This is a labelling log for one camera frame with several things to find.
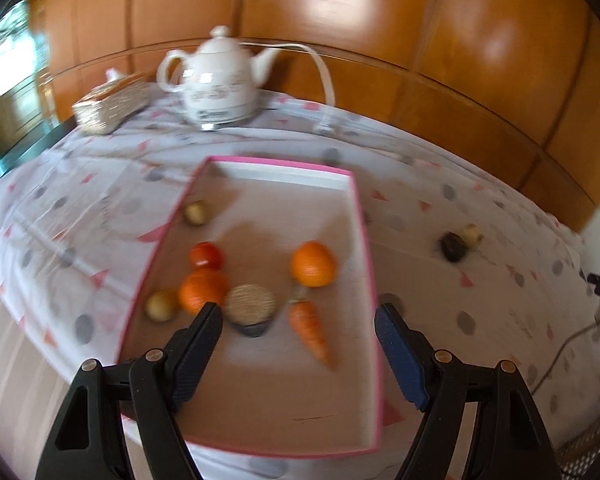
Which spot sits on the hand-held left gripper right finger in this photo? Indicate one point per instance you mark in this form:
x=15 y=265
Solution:
x=402 y=355

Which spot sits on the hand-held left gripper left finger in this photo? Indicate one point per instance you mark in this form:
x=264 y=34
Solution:
x=196 y=360

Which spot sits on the small yellow potato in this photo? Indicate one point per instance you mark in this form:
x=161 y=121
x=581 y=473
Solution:
x=196 y=211
x=161 y=305

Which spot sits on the orange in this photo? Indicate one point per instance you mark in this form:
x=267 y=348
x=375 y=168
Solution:
x=202 y=290
x=313 y=264

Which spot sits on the round cake with tan top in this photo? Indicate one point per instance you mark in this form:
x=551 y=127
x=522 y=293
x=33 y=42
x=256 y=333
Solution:
x=250 y=307

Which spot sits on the pink shallow box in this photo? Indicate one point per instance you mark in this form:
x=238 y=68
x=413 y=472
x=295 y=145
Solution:
x=280 y=385

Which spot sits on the patterned white tablecloth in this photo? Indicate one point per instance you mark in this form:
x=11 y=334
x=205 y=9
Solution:
x=480 y=310

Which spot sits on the orange carrot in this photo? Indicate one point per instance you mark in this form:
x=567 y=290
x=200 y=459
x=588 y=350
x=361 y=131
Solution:
x=310 y=332

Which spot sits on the red tomato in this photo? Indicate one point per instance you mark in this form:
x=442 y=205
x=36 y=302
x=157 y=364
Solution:
x=206 y=255

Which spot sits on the dark brown round cake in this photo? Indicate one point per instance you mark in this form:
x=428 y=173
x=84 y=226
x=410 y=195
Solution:
x=452 y=247

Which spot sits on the cream and black cake cube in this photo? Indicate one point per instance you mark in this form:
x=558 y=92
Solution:
x=472 y=234

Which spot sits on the woven basket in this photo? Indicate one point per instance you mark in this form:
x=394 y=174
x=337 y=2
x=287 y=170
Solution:
x=595 y=450

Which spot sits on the kettle base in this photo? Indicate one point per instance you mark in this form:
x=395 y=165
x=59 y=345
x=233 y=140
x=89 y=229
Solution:
x=220 y=120

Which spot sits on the woven tissue box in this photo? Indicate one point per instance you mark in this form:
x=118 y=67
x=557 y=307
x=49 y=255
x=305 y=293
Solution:
x=110 y=105

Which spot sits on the white ceramic electric kettle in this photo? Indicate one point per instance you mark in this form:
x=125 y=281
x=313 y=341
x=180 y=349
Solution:
x=220 y=75

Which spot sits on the wooden framed glass door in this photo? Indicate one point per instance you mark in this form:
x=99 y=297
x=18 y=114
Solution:
x=15 y=70

